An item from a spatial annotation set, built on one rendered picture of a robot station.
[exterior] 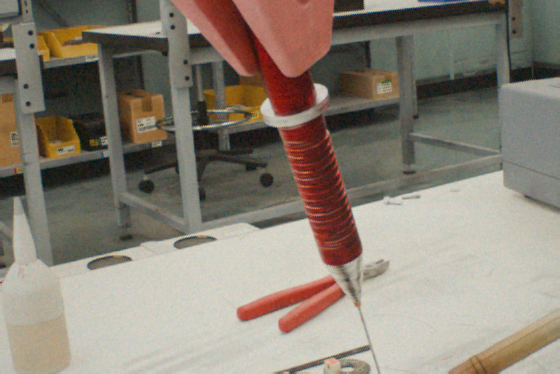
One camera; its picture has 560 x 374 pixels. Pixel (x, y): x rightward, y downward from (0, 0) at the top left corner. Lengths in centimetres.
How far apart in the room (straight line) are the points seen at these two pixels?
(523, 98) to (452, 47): 530
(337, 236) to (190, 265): 48
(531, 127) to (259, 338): 32
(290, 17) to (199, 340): 39
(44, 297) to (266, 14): 36
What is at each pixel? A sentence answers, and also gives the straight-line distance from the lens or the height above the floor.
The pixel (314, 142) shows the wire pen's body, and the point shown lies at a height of 93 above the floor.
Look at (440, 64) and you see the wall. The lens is 603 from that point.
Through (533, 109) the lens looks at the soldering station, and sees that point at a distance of 78.
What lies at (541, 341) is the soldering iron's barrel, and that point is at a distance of 29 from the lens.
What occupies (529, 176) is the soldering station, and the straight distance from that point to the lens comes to 80.
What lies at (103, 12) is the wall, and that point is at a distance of 490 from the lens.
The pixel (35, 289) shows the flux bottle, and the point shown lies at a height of 80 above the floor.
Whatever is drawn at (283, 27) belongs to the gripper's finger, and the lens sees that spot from 20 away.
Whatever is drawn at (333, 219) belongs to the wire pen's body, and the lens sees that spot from 23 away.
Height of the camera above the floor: 97
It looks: 14 degrees down
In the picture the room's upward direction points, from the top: 4 degrees counter-clockwise
